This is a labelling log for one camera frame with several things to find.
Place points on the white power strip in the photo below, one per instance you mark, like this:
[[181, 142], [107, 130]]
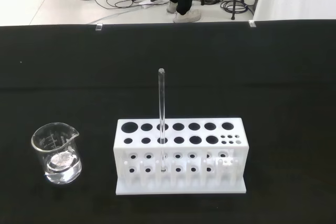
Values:
[[148, 2]]

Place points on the small clear glass beaker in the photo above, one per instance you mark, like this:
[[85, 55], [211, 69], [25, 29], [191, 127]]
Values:
[[63, 174]]

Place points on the black table cloth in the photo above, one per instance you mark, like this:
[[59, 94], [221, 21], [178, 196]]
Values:
[[236, 77]]

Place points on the white test tube rack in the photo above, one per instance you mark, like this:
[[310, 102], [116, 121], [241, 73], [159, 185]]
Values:
[[183, 188]]

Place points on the clear cloth clip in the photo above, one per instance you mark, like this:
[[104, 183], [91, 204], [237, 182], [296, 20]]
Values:
[[252, 23], [98, 27]]

